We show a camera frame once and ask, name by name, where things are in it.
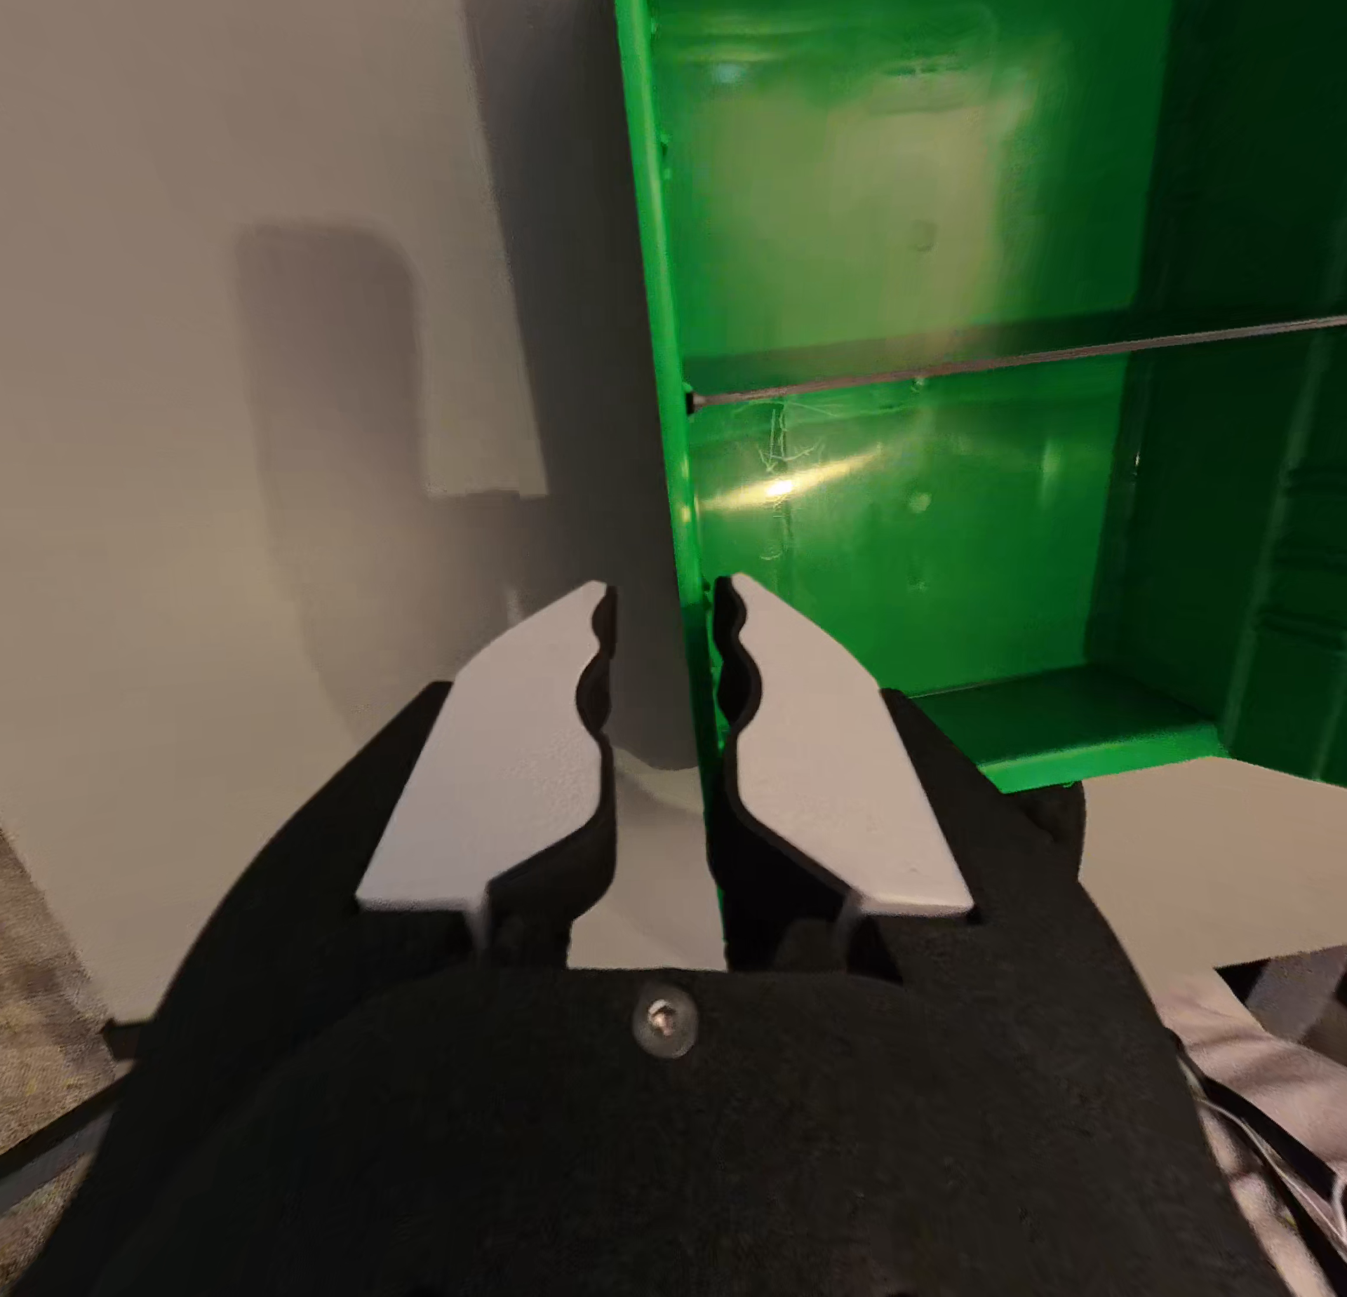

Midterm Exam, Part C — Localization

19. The clear plastic divider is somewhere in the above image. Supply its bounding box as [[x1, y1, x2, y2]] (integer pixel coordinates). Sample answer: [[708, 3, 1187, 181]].
[[685, 314, 1347, 409]]

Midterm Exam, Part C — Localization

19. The green plastic bin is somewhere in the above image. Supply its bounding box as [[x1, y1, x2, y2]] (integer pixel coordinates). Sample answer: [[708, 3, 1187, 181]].
[[609, 0, 1347, 941]]

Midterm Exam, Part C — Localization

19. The person's grey clothing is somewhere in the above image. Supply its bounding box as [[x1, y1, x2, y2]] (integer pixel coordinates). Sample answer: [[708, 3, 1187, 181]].
[[1137, 950, 1347, 1297]]

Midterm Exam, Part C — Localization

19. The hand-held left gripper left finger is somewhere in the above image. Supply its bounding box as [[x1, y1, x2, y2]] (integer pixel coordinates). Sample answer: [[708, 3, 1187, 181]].
[[356, 579, 620, 921]]

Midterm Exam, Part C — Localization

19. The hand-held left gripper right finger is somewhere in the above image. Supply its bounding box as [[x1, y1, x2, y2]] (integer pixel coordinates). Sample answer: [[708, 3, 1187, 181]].
[[713, 573, 977, 922]]

